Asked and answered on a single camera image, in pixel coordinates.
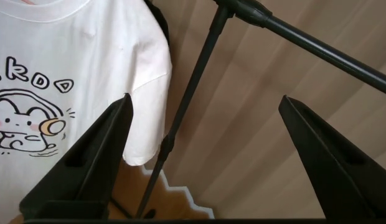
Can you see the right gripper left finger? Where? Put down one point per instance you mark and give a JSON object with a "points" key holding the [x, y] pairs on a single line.
{"points": [[96, 180]]}

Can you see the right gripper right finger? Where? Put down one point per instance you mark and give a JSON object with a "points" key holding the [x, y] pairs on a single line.
{"points": [[336, 186]]}

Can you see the white printed t-shirt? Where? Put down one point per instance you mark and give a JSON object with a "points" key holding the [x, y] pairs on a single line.
{"points": [[87, 62]]}

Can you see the black clothes rack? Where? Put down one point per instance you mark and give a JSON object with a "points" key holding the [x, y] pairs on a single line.
{"points": [[320, 51]]}

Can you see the beige curtain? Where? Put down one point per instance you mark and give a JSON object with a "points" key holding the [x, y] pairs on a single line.
{"points": [[258, 109]]}

